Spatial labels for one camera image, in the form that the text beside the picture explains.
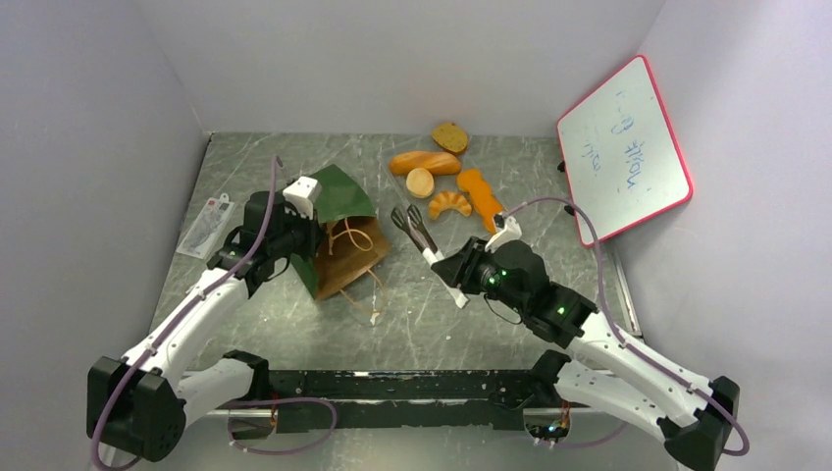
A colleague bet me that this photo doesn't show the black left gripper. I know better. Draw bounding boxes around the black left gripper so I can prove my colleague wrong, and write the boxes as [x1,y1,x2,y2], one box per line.
[268,201,326,259]

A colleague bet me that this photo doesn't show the green paper bag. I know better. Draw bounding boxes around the green paper bag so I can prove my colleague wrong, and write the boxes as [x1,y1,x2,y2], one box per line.
[290,164,390,327]

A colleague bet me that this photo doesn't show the metal tongs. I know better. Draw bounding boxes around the metal tongs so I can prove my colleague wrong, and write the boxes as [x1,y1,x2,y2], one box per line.
[390,204,471,311]

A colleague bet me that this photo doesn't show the striped fake croissant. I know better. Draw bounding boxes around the striped fake croissant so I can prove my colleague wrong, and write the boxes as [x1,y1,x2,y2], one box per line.
[428,190,473,220]

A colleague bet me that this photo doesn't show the round pale fake bun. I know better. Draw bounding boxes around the round pale fake bun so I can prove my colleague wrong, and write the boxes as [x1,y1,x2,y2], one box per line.
[405,168,435,199]

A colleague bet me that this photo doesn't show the brown fake bread loaf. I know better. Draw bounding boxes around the brown fake bread loaf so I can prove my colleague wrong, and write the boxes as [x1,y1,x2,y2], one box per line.
[389,150,462,176]

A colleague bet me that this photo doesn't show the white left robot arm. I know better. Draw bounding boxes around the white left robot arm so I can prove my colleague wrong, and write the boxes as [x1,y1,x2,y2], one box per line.
[86,177,324,468]

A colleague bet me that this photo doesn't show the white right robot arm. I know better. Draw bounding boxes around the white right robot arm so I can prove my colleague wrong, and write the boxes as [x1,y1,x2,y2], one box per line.
[430,218,740,470]

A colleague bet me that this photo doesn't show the clear packaged tool card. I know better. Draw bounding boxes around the clear packaged tool card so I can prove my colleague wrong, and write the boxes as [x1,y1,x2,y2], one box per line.
[176,193,235,260]

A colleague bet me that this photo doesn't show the red framed whiteboard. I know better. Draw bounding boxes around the red framed whiteboard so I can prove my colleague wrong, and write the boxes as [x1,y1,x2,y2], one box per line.
[555,55,694,247]

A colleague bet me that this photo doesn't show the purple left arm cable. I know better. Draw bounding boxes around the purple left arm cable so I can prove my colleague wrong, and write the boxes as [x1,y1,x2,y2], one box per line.
[89,154,339,471]

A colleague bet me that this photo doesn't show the aluminium frame rail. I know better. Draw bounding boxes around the aluminium frame rail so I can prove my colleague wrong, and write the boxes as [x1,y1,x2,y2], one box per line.
[90,246,700,471]

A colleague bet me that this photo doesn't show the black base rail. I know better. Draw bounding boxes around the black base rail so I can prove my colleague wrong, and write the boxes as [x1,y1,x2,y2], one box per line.
[224,369,567,434]

